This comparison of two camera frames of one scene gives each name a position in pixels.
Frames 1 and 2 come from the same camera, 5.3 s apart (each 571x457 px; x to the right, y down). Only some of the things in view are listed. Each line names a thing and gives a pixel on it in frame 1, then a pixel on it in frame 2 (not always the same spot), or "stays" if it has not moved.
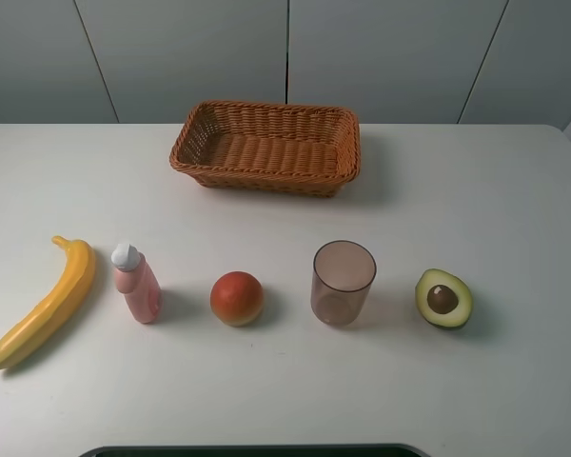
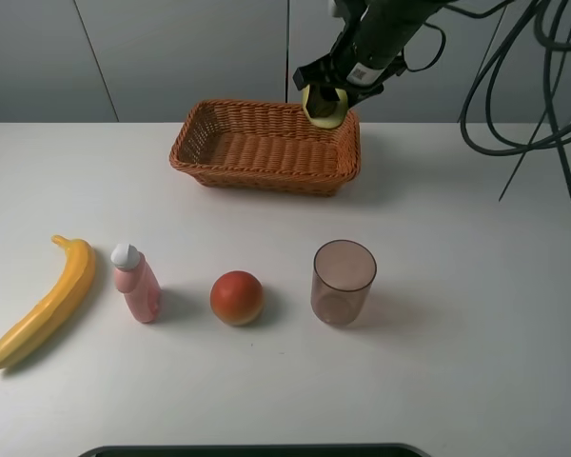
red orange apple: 236,298 stays
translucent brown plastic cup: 342,275 stays
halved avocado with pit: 443,298 -> 324,113
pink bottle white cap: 135,280 stays
